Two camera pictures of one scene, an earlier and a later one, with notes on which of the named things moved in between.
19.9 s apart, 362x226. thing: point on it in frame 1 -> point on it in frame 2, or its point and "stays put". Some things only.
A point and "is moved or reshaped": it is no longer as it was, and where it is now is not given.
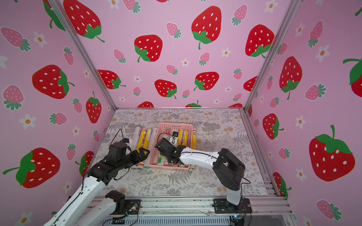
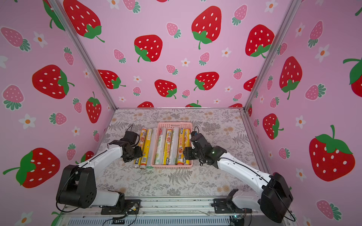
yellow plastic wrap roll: (146, 145) stays put
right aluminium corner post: (292, 10) stays put
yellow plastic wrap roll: (193, 143) is moved or reshaped
